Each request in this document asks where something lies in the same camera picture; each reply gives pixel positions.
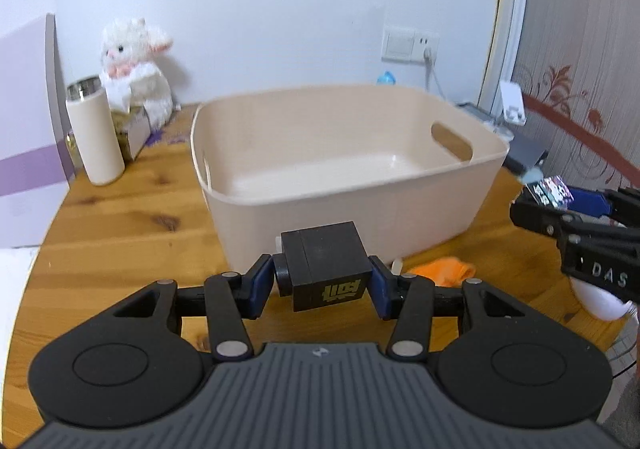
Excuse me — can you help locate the beige plastic storage bin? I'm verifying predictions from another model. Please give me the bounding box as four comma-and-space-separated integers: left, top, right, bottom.
190, 85, 509, 271

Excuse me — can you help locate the grey tablet device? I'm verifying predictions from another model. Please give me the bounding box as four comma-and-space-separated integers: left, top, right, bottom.
457, 102, 548, 175

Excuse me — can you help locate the tissue box with tissues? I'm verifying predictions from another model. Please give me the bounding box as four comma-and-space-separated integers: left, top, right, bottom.
111, 107, 151, 163

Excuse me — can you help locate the white wall switch socket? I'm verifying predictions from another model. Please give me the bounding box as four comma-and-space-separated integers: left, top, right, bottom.
381, 27, 439, 64

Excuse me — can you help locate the black servo motor box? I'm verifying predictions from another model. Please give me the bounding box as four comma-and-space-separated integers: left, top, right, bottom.
273, 222, 372, 313

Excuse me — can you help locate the light blue towel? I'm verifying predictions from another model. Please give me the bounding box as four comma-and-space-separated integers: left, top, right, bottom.
518, 166, 544, 185

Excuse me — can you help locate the blue cartoon figurine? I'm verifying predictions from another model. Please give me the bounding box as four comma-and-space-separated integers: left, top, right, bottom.
376, 71, 396, 85

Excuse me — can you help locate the white door frame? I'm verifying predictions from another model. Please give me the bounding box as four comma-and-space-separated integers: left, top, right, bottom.
477, 0, 527, 113

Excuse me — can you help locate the white bed sheet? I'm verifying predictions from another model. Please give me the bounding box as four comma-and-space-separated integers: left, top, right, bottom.
0, 247, 39, 307

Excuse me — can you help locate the orange sock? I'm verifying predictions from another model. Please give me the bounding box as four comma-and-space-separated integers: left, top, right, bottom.
408, 256, 476, 287

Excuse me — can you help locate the white plush lamb toy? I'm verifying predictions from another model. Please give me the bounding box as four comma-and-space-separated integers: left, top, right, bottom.
100, 18, 174, 132

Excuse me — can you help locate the cream thermos bottle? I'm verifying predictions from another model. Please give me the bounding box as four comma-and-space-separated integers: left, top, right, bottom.
65, 76, 125, 186

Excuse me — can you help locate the colourful Hello Kitty box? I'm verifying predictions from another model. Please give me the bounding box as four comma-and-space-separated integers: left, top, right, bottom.
526, 176, 574, 210

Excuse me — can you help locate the white phone stand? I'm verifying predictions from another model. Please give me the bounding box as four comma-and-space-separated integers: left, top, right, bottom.
496, 81, 526, 142

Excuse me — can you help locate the lilac headboard panel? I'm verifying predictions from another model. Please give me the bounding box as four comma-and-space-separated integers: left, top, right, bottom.
1, 14, 75, 249

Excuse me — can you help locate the white power plug cable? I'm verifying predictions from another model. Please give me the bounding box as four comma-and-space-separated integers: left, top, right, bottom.
422, 46, 446, 98

